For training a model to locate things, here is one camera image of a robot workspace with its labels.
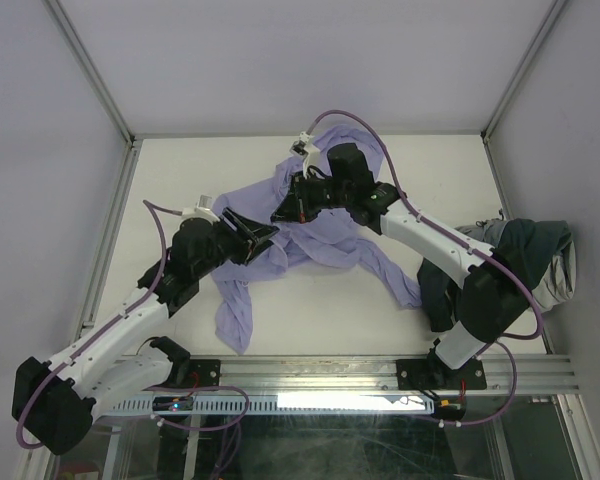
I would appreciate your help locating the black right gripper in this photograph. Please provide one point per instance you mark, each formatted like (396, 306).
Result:
(295, 207)

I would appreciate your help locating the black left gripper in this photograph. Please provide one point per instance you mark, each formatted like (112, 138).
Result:
(257, 234)

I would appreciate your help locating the lilac purple jacket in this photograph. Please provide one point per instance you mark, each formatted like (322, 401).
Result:
(331, 240)

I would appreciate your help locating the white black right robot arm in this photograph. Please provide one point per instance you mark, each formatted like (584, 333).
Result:
(492, 282)

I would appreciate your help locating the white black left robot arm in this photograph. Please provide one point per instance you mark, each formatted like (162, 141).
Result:
(56, 401)

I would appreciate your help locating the dark green grey jacket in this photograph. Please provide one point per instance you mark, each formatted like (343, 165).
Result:
(549, 255)

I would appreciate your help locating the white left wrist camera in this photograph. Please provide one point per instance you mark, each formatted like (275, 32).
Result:
(200, 207)

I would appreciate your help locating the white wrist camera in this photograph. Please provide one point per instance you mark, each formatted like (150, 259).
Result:
(304, 148)
(200, 207)

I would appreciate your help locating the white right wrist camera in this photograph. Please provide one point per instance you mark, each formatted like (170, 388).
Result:
(304, 148)

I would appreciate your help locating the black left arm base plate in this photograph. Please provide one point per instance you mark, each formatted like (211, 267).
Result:
(191, 374)

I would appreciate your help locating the aluminium mounting rail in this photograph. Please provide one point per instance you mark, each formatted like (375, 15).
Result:
(528, 374)

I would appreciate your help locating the white slotted cable duct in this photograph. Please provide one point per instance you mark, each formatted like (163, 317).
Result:
(289, 403)

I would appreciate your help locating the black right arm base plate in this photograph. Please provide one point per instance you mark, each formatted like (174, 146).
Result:
(425, 373)

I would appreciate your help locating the aluminium left frame post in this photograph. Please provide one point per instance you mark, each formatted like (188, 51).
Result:
(68, 31)

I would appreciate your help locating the aluminium frame post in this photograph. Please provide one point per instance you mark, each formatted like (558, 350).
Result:
(68, 31)
(542, 34)

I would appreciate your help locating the aluminium right frame post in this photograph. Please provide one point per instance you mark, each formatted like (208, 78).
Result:
(542, 34)

